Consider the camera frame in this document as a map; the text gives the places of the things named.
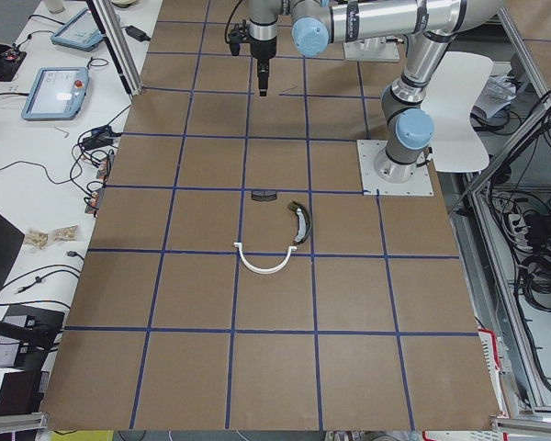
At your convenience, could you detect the white plastic chair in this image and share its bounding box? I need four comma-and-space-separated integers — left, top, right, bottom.
422, 51, 492, 173

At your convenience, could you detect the near blue teach pendant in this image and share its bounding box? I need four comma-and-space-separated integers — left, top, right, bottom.
21, 67, 90, 121

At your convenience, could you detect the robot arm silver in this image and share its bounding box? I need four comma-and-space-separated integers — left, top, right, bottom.
282, 0, 504, 183
248, 0, 291, 96

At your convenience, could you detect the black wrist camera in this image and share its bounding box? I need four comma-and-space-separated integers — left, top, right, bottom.
225, 20, 248, 57

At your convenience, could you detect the green curved brake shoe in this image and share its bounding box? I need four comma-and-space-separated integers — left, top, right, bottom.
287, 201, 312, 245

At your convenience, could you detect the blue teach pendant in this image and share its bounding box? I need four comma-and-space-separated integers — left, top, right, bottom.
51, 7, 103, 51
21, 67, 90, 121

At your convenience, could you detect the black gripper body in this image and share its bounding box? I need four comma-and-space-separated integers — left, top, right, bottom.
250, 37, 276, 64

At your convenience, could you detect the aluminium frame post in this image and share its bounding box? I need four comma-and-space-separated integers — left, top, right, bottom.
86, 0, 142, 96

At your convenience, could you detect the far blue teach pendant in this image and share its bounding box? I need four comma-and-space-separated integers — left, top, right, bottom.
51, 7, 103, 51

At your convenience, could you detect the white curved plastic bracket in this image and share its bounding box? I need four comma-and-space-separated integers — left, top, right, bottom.
233, 242, 298, 276

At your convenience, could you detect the black box on desk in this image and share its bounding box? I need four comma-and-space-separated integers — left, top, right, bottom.
0, 305, 65, 370

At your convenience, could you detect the black brake pad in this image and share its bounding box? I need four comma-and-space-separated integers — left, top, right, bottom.
251, 189, 277, 202

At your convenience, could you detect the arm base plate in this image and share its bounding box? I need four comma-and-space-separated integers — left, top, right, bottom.
343, 36, 400, 63
357, 140, 433, 197

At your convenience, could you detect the black power adapter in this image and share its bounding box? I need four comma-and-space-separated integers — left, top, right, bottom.
125, 25, 151, 42

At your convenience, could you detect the bag of wooden pieces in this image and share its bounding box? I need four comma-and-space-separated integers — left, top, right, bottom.
23, 228, 49, 250

